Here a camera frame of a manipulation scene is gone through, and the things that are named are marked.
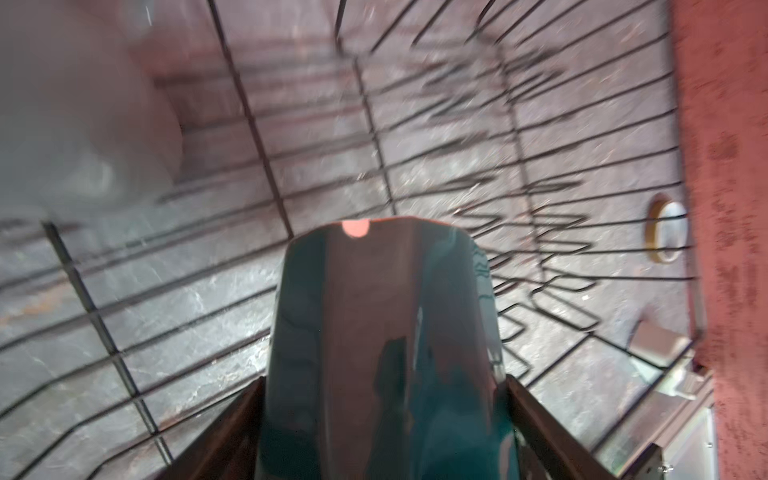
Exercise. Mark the black wire dish rack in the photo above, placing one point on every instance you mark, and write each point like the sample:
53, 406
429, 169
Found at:
544, 128

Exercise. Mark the grey white mug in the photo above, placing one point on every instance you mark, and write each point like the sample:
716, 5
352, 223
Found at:
84, 129

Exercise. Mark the aluminium rail frame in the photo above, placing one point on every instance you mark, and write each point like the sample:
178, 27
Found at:
684, 447

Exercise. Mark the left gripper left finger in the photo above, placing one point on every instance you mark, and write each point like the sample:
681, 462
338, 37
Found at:
227, 448

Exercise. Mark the dark green mug white inside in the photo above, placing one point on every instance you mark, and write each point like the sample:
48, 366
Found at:
386, 359

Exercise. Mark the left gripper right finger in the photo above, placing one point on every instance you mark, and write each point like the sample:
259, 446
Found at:
563, 457

